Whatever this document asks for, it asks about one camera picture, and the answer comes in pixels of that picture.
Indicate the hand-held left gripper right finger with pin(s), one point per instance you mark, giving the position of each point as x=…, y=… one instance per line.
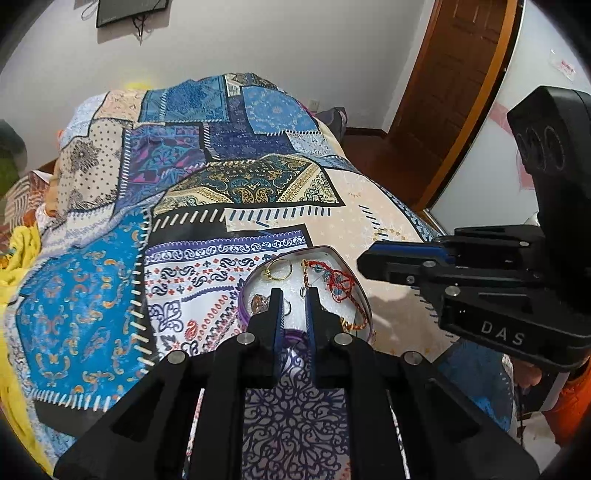
x=311, y=318

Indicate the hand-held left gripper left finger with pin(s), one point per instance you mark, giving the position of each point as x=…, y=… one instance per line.
x=277, y=318

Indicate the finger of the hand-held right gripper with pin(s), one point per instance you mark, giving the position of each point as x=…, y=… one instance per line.
x=401, y=248
x=397, y=270

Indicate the purple heart-shaped tin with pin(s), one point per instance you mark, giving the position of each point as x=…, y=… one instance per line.
x=300, y=300

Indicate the brown pendant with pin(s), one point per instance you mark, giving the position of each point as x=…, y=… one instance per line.
x=259, y=303

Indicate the person's right hand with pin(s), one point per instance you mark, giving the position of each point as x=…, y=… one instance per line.
x=528, y=374

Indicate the white sliding wardrobe door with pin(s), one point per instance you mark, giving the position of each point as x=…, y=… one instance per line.
x=498, y=194

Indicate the white paper sticker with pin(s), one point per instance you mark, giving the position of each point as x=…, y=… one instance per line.
x=565, y=69

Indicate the dark bag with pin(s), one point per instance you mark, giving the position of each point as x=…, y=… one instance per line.
x=333, y=121

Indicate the brown wooden door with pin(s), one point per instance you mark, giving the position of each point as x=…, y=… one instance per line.
x=457, y=92

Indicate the blue patchwork blanket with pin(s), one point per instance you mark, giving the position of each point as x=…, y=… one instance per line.
x=207, y=184

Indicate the yellow cloth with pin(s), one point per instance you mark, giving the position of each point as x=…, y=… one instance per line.
x=21, y=258

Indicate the orange patterned bed sheet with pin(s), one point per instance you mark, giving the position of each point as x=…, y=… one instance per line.
x=27, y=198

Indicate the dark teal cushion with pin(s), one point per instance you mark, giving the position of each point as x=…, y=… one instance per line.
x=9, y=138

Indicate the small black monitor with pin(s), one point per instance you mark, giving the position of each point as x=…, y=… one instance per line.
x=131, y=11

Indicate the white wall socket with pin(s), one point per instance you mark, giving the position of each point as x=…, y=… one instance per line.
x=314, y=104

